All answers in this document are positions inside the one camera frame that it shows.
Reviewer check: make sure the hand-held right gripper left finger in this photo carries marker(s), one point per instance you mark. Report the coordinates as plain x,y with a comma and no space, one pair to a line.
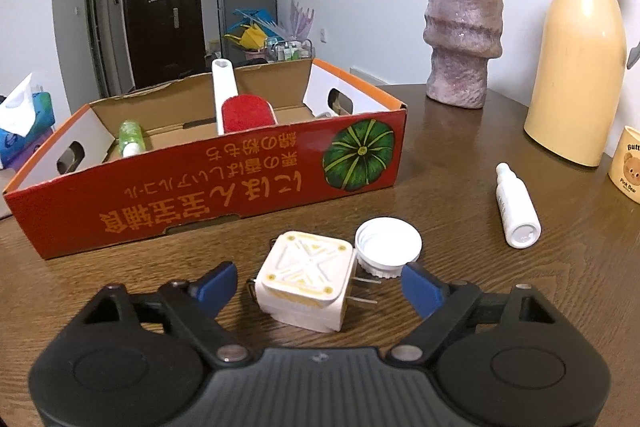
217,288

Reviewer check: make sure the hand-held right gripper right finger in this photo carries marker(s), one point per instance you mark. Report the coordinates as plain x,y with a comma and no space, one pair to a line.
420,289

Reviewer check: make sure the white round bottle cap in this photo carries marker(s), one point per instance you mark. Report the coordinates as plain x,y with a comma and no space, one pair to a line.
387,239

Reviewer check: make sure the red cardboard box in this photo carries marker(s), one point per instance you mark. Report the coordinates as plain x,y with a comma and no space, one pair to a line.
200,207

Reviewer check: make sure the white power adapter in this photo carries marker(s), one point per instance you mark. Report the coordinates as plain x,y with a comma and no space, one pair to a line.
300,277

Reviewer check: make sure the white small bottle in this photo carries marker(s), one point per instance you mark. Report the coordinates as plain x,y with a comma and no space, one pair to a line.
517,207

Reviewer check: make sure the white lint brush red pad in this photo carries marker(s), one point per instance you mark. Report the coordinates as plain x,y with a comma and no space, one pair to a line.
247,114

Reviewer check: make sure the green small bottle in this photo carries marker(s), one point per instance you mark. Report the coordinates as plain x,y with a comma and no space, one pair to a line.
131,134

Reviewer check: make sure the pink bucket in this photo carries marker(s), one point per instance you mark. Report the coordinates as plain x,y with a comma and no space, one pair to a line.
255,56

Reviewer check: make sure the cream bear mug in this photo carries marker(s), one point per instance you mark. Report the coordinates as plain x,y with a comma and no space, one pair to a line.
627,167

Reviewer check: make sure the blue tissue pack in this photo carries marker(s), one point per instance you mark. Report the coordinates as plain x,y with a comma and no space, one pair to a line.
20,142

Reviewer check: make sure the yellow bag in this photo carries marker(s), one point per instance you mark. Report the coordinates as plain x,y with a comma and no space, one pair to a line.
250,39

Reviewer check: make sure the dark brown entrance door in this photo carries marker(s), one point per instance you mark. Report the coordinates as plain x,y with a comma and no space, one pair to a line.
160,42

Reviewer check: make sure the pink textured vase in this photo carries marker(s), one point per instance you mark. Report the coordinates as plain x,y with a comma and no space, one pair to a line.
462,37

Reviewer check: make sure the cream thermos jug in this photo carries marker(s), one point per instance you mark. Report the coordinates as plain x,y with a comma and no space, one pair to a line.
575,72

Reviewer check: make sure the blue bag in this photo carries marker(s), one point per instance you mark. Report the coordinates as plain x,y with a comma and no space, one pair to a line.
262,17

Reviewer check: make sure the purple feather decoration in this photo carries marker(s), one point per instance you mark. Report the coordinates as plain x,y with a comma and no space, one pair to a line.
299,22

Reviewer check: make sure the side door frame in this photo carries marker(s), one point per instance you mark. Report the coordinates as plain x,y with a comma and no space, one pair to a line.
97,32

